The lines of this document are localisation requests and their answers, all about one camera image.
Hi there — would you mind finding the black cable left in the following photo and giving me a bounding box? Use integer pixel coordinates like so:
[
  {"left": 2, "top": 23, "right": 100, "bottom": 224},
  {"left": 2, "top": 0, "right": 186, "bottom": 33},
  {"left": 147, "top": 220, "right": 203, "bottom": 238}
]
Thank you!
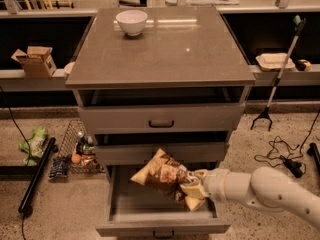
[{"left": 0, "top": 85, "right": 33, "bottom": 240}]

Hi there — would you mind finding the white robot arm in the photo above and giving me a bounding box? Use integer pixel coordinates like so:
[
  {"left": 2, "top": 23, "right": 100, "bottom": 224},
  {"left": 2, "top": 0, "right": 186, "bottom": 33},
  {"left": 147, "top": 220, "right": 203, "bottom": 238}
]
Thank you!
[{"left": 202, "top": 167, "right": 320, "bottom": 230}]

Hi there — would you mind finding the white takeout container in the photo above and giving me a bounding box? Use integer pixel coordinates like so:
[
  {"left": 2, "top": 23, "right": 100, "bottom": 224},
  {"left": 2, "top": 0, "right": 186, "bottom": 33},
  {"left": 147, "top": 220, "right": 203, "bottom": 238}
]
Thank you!
[{"left": 256, "top": 53, "right": 287, "bottom": 71}]

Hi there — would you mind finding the yellow tape measure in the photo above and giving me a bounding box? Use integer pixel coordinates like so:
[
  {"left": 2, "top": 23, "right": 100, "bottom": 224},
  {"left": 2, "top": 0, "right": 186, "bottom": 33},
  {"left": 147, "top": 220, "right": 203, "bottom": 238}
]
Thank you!
[{"left": 296, "top": 59, "right": 311, "bottom": 72}]

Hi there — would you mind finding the middle drawer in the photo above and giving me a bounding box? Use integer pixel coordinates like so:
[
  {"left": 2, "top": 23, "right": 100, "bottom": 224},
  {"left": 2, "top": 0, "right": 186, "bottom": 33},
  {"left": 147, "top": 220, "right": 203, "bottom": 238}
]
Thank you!
[{"left": 95, "top": 142, "right": 228, "bottom": 165}]

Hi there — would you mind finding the wire basket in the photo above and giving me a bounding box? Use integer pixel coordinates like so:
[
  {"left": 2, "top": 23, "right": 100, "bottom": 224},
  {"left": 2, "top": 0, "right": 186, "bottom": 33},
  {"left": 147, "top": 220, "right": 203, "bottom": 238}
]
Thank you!
[{"left": 58, "top": 120, "right": 104, "bottom": 174}]

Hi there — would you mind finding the grey drawer cabinet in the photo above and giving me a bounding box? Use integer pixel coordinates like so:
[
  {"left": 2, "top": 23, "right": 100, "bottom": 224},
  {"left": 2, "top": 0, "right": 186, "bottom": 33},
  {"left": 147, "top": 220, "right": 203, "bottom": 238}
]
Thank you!
[{"left": 64, "top": 6, "right": 257, "bottom": 172}]

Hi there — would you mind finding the top drawer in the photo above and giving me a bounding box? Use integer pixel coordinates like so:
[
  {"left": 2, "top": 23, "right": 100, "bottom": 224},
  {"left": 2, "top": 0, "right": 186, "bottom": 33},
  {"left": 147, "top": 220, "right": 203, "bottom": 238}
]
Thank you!
[{"left": 79, "top": 104, "right": 244, "bottom": 134}]

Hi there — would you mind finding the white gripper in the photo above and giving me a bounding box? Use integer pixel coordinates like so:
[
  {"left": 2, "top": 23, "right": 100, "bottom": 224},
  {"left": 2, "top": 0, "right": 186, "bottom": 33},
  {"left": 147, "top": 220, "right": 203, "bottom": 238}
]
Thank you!
[{"left": 203, "top": 169, "right": 229, "bottom": 202}]

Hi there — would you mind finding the black floor bar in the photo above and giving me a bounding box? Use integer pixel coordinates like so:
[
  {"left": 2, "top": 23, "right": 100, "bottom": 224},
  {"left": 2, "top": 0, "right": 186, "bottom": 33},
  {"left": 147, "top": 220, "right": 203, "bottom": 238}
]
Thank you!
[
  {"left": 307, "top": 142, "right": 320, "bottom": 175},
  {"left": 18, "top": 137, "right": 56, "bottom": 215}
]

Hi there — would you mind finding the bottom drawer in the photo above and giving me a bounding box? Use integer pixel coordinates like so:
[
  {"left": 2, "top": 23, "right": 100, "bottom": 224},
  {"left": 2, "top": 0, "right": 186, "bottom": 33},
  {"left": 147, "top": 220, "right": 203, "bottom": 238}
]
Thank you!
[{"left": 96, "top": 165, "right": 230, "bottom": 239}]

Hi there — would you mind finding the blue snack bag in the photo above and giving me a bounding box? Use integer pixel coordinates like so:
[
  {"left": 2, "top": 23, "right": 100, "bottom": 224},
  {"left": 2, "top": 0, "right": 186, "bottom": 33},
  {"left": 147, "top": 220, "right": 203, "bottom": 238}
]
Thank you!
[{"left": 49, "top": 157, "right": 69, "bottom": 179}]

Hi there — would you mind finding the orange fruit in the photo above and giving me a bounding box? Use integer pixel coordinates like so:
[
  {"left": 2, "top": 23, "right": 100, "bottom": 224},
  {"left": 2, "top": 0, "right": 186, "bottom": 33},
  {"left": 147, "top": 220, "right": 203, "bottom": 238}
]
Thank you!
[{"left": 71, "top": 154, "right": 82, "bottom": 164}]

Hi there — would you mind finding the black floor bar right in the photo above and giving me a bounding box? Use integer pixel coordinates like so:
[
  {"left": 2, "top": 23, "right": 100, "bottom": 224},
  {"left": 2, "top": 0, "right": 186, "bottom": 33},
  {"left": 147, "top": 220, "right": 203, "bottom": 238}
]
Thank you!
[{"left": 307, "top": 142, "right": 320, "bottom": 175}]

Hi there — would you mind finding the black power adapter cable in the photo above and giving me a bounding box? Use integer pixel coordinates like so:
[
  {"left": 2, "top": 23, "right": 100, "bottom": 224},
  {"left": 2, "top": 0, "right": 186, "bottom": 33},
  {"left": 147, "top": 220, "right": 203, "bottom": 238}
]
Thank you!
[{"left": 253, "top": 107, "right": 320, "bottom": 179}]

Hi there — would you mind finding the green chip bag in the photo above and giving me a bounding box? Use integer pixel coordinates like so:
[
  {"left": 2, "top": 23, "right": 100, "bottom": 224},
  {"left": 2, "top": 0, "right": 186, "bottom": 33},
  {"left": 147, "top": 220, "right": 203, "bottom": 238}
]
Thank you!
[{"left": 18, "top": 126, "right": 48, "bottom": 166}]

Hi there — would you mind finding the cardboard box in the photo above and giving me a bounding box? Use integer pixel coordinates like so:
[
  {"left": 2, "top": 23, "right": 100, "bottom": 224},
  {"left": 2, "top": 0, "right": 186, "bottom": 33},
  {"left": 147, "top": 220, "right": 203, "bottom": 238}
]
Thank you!
[{"left": 11, "top": 46, "right": 57, "bottom": 78}]

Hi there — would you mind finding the bottle in basket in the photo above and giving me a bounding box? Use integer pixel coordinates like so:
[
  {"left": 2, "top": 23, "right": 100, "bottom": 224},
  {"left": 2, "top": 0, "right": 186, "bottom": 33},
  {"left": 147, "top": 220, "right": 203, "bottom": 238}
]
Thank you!
[{"left": 76, "top": 131, "right": 94, "bottom": 155}]

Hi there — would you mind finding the drawer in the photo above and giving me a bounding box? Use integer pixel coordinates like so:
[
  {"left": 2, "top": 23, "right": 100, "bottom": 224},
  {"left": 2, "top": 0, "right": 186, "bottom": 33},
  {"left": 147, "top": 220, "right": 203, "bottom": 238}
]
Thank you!
[
  {"left": 95, "top": 142, "right": 228, "bottom": 165},
  {"left": 79, "top": 104, "right": 244, "bottom": 134},
  {"left": 96, "top": 165, "right": 230, "bottom": 239}
]

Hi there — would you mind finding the black floor bar left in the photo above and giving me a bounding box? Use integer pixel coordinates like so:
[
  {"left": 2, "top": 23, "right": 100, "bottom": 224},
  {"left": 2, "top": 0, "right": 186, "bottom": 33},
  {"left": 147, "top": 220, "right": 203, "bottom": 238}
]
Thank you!
[{"left": 18, "top": 137, "right": 56, "bottom": 215}]

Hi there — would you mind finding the reacher grabber tool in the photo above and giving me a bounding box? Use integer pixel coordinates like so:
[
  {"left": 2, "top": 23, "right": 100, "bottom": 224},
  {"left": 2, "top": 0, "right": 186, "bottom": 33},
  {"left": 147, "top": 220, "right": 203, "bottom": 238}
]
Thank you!
[{"left": 250, "top": 15, "right": 306, "bottom": 130}]

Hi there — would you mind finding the brown chip bag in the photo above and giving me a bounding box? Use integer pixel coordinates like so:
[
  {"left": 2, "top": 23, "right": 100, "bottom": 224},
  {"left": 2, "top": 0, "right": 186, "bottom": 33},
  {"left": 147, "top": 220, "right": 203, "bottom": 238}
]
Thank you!
[{"left": 131, "top": 153, "right": 209, "bottom": 211}]

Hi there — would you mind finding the white bowl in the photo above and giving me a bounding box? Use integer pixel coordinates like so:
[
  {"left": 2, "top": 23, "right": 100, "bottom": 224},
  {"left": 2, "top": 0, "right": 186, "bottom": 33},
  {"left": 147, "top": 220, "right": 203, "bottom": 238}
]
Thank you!
[{"left": 116, "top": 10, "right": 148, "bottom": 36}]

